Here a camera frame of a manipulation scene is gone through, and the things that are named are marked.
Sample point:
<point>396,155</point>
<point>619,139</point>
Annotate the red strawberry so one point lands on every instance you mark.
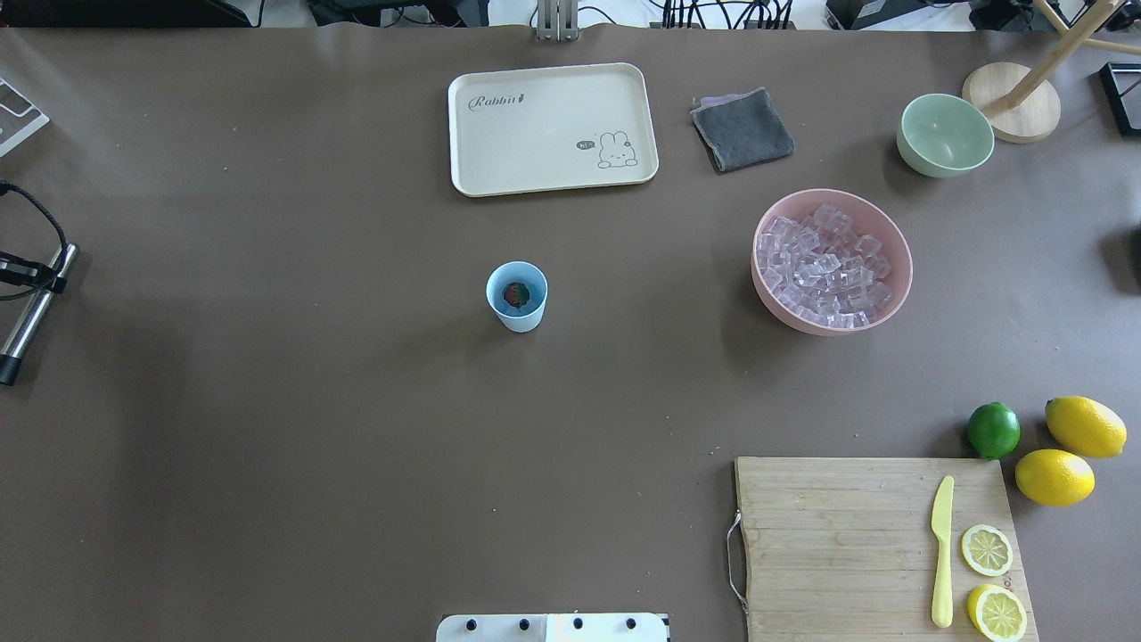
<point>516,295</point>

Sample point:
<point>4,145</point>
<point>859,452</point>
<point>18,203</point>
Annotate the steel muddler black tip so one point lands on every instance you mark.
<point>18,341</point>

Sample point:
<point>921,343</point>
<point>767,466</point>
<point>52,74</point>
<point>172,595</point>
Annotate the blue plastic cup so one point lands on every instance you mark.
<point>527,319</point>

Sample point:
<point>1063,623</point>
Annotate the clear ice cubes pile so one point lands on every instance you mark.
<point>824,272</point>

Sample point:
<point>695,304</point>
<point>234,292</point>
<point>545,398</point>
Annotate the wooden cup tree stand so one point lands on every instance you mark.
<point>1020,104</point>

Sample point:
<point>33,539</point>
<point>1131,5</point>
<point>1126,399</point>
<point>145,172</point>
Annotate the cream rabbit tray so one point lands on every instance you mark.
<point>550,129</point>

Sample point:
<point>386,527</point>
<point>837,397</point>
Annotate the grey folded cloth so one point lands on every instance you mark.
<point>741,130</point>

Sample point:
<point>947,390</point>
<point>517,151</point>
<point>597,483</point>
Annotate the pink bowl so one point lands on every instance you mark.
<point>869,220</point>

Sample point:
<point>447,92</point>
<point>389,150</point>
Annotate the wooden cutting board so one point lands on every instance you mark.
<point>841,549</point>

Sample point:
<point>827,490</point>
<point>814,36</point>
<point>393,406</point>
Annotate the green bowl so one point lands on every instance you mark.
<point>943,136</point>

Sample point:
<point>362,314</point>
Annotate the green lime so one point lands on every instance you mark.
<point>994,431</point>

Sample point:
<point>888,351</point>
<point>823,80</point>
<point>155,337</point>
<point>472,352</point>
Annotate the yellow plastic knife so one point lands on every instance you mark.
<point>942,609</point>

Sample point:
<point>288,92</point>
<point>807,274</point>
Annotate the lemon half far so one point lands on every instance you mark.
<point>987,550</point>

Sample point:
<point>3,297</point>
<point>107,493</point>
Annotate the lemon half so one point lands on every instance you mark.
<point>987,550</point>
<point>997,613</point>

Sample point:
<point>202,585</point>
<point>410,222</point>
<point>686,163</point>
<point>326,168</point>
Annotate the whole yellow lemon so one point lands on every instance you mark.
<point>1086,427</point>
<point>1054,477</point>

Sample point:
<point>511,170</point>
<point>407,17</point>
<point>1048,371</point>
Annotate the lemon half near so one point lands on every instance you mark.
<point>997,613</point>

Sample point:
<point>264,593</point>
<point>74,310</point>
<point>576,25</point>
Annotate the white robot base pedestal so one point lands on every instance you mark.
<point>619,626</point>

